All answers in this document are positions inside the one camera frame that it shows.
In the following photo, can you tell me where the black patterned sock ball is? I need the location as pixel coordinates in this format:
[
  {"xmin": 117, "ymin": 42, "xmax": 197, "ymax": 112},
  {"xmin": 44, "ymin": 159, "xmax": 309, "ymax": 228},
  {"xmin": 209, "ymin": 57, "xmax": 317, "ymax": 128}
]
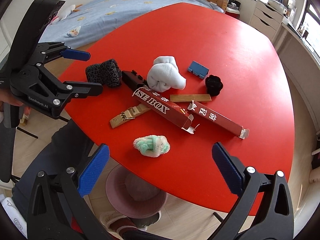
[{"xmin": 85, "ymin": 59, "xmax": 122, "ymax": 88}]

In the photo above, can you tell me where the black plastic block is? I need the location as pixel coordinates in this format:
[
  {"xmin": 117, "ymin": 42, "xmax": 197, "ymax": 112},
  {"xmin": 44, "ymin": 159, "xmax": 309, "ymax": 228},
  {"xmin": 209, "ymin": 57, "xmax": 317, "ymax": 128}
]
[{"xmin": 121, "ymin": 70, "xmax": 148, "ymax": 91}]

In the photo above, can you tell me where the wooden mousetrap piece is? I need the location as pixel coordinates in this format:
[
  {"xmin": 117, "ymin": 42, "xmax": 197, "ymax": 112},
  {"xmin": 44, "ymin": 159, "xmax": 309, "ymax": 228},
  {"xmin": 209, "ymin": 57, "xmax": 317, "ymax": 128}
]
[{"xmin": 110, "ymin": 103, "xmax": 150, "ymax": 128}]

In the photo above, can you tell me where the red box with white text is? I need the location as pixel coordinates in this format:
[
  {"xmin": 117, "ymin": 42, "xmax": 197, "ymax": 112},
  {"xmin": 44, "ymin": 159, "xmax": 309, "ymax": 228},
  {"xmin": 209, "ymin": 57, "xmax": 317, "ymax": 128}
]
[{"xmin": 132, "ymin": 86, "xmax": 198, "ymax": 134}]

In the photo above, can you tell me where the white sock ball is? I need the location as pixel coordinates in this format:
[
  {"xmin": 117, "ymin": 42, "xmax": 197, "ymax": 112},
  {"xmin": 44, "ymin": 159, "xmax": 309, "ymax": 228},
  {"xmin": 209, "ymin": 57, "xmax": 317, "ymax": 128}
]
[{"xmin": 146, "ymin": 56, "xmax": 186, "ymax": 92}]

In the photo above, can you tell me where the green white fuzzy sock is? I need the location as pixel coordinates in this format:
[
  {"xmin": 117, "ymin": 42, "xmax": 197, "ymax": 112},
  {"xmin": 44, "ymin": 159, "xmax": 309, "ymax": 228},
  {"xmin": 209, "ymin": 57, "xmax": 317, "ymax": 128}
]
[{"xmin": 133, "ymin": 135, "xmax": 170, "ymax": 158}]

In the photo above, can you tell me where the wooden stick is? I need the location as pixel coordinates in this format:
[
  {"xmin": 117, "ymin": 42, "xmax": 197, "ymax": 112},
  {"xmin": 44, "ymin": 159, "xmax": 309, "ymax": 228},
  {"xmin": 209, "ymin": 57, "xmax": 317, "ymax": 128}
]
[{"xmin": 170, "ymin": 94, "xmax": 212, "ymax": 102}]

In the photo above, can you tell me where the blue plastic clip piece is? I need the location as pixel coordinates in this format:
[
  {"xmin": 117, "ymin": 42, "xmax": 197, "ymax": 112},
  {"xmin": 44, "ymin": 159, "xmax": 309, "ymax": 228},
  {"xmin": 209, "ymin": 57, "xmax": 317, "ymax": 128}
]
[{"xmin": 187, "ymin": 61, "xmax": 209, "ymax": 79}]

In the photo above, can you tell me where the small black sock ball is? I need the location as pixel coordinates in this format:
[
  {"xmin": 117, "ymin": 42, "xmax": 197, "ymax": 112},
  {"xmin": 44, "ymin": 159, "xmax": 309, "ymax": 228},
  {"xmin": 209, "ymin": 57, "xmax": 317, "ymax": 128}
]
[{"xmin": 205, "ymin": 75, "xmax": 223, "ymax": 96}]

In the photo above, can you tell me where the pink trash bin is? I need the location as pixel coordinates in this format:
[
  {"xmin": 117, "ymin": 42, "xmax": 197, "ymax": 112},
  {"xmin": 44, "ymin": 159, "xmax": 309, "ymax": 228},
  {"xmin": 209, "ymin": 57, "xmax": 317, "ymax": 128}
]
[{"xmin": 105, "ymin": 165, "xmax": 168, "ymax": 219}]

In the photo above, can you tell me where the person's left hand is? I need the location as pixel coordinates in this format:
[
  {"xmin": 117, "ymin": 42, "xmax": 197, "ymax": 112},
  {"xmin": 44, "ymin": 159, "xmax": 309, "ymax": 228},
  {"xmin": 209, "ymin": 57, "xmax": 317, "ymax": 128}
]
[{"xmin": 0, "ymin": 89, "xmax": 23, "ymax": 121}]

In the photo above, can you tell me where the white plush toy duck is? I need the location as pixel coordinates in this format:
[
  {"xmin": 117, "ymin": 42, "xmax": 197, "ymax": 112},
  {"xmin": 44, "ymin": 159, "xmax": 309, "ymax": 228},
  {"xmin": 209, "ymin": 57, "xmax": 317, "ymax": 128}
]
[{"xmin": 51, "ymin": 4, "xmax": 82, "ymax": 24}]

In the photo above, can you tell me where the bed with blue sheet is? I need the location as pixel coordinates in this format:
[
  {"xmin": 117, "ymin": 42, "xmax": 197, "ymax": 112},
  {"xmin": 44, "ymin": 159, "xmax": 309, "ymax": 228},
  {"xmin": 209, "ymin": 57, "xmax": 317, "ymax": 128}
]
[{"xmin": 40, "ymin": 0, "xmax": 223, "ymax": 49}]

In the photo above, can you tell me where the person's dark trouser leg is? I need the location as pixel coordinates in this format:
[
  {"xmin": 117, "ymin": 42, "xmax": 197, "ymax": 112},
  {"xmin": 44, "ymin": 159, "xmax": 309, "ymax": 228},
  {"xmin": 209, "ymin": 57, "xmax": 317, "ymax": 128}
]
[{"xmin": 11, "ymin": 119, "xmax": 101, "ymax": 221}]

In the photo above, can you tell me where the person's shoe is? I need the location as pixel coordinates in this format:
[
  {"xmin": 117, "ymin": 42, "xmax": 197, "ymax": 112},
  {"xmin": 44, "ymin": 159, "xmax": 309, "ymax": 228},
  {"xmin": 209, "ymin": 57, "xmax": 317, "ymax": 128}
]
[{"xmin": 100, "ymin": 211, "xmax": 162, "ymax": 235}]

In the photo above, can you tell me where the red plastic table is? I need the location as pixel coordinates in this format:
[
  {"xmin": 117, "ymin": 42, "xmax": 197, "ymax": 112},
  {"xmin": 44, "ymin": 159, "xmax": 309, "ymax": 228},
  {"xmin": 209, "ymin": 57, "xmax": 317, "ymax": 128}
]
[{"xmin": 66, "ymin": 3, "xmax": 295, "ymax": 212}]

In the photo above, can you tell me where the white drawer cabinet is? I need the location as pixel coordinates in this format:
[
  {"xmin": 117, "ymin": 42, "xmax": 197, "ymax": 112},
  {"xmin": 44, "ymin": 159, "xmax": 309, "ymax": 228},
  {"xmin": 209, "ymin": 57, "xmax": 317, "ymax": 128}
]
[{"xmin": 249, "ymin": 0, "xmax": 284, "ymax": 42}]

